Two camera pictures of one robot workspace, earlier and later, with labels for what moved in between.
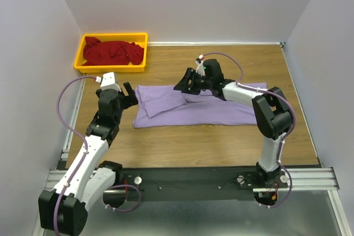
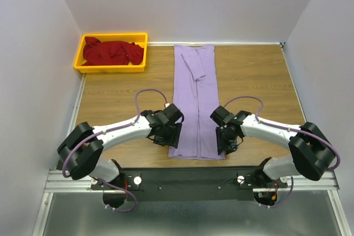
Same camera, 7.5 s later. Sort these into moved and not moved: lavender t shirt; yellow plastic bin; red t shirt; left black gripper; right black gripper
Moved: lavender t shirt; right black gripper; left black gripper
Not moved: red t shirt; yellow plastic bin
